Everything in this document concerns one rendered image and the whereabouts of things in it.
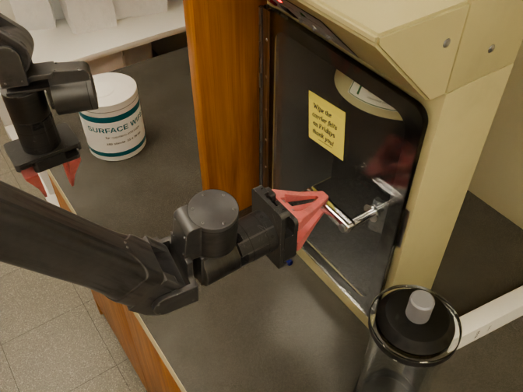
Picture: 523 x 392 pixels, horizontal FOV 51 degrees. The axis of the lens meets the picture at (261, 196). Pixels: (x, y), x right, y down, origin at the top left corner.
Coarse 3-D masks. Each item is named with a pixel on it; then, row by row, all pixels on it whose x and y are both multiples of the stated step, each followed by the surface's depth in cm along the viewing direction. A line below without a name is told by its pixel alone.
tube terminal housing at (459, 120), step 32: (480, 0) 49; (512, 0) 52; (480, 32) 52; (512, 32) 56; (480, 64) 56; (512, 64) 60; (416, 96) 59; (448, 96) 56; (480, 96) 60; (448, 128) 60; (480, 128) 65; (448, 160) 65; (416, 192) 65; (448, 192) 70; (416, 224) 70; (448, 224) 77; (416, 256) 77; (384, 288) 80
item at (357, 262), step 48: (288, 48) 74; (336, 48) 66; (288, 96) 79; (336, 96) 69; (384, 96) 61; (288, 144) 85; (384, 144) 65; (336, 192) 78; (384, 192) 68; (336, 240) 84; (384, 240) 73
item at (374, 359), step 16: (400, 288) 68; (416, 288) 68; (448, 304) 66; (368, 352) 70; (400, 352) 62; (448, 352) 62; (368, 368) 70; (384, 368) 66; (400, 368) 64; (416, 368) 63; (432, 368) 64; (368, 384) 72; (384, 384) 68; (400, 384) 67; (416, 384) 66
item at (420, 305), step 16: (384, 304) 65; (400, 304) 65; (416, 304) 61; (432, 304) 61; (384, 320) 63; (400, 320) 63; (416, 320) 62; (432, 320) 63; (448, 320) 63; (384, 336) 63; (400, 336) 62; (416, 336) 62; (432, 336) 62; (448, 336) 62; (416, 352) 61; (432, 352) 61
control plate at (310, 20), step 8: (280, 8) 67; (288, 8) 61; (296, 8) 56; (312, 16) 54; (312, 24) 60; (320, 24) 55; (320, 32) 62; (328, 32) 56; (336, 40) 58; (344, 48) 60
